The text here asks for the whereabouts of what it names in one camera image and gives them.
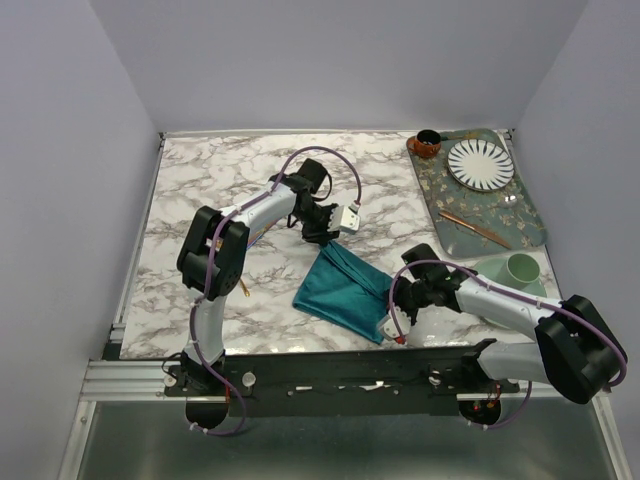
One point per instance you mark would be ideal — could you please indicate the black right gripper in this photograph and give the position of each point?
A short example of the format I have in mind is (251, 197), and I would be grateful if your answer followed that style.
(398, 284)

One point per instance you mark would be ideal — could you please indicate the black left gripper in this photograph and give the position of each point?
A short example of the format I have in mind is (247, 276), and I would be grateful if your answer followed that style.
(321, 236)

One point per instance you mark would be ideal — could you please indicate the teal cloth napkin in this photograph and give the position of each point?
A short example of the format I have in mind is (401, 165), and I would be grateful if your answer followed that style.
(345, 290)

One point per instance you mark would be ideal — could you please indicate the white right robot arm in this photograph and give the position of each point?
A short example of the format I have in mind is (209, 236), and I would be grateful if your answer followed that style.
(569, 346)

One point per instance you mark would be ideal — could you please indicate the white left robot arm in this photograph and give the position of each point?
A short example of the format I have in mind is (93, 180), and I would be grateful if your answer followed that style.
(213, 254)

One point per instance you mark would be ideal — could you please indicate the iridescent rainbow knife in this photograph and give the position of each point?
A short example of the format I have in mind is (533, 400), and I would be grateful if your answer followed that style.
(255, 238)

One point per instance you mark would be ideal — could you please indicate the mint green floral plate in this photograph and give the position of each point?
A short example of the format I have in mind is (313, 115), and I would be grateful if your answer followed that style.
(491, 268)

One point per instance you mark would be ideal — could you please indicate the gold spoon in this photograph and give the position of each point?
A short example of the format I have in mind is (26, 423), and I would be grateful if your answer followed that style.
(244, 288)

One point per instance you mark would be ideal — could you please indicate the mint green small bowl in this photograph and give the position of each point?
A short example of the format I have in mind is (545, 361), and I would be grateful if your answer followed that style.
(520, 271)

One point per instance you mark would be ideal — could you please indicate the orange black cup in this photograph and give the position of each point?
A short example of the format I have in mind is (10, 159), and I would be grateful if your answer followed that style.
(425, 144)

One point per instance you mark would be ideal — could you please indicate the white striped plate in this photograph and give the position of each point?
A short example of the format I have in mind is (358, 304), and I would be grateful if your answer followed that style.
(480, 165)

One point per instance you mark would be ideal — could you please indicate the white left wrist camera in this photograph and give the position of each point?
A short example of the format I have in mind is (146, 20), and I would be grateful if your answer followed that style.
(345, 220)

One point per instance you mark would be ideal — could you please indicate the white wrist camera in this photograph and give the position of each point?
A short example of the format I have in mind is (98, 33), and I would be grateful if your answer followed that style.
(395, 326)
(345, 220)

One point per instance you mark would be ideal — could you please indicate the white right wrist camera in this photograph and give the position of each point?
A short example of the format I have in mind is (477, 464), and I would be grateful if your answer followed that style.
(395, 326)

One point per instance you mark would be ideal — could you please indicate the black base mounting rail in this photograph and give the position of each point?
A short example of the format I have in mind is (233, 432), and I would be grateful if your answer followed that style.
(433, 377)

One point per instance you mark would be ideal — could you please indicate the aluminium frame rail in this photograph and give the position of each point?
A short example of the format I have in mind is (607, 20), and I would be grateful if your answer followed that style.
(144, 381)

